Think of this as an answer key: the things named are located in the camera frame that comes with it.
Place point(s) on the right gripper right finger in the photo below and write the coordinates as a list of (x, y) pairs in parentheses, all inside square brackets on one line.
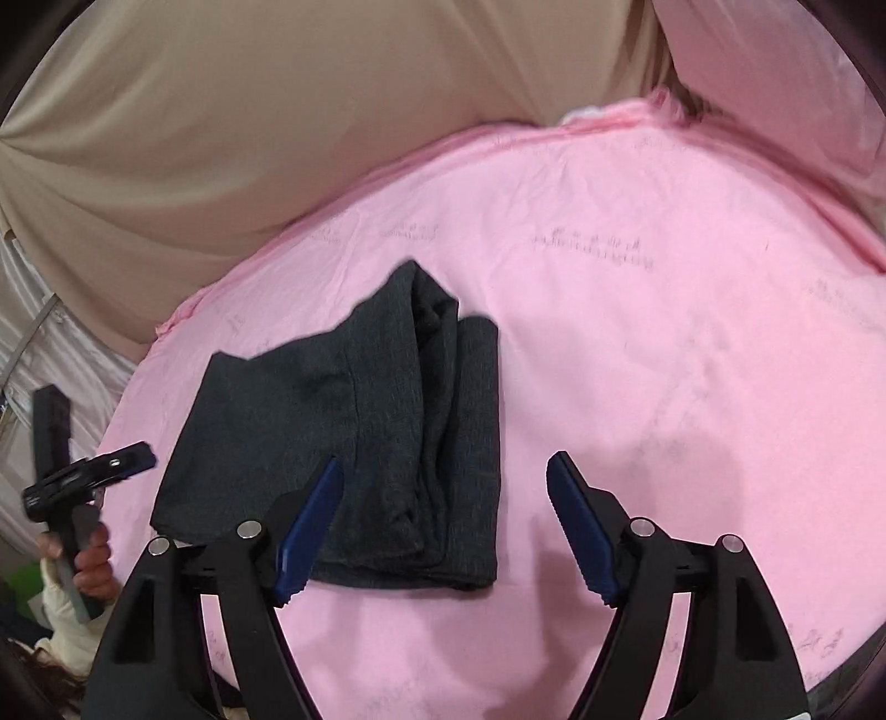
[(737, 659)]

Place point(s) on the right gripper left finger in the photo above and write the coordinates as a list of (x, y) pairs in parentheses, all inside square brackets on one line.
[(154, 661)]

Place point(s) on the dark grey pants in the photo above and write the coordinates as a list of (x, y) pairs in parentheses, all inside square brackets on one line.
[(404, 394)]

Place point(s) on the cream left sleeve forearm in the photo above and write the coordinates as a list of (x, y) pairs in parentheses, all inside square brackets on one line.
[(72, 644)]

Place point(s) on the left hand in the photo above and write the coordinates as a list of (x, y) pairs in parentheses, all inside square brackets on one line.
[(93, 570)]

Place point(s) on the silver satin curtain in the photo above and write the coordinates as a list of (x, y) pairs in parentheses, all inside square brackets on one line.
[(43, 343)]

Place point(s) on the pink bed sheet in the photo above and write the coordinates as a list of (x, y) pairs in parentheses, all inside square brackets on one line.
[(700, 328)]

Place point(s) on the beige curtain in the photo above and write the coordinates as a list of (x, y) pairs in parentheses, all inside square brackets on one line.
[(152, 146)]

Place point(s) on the pink pillow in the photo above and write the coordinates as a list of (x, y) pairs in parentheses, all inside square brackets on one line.
[(775, 69)]

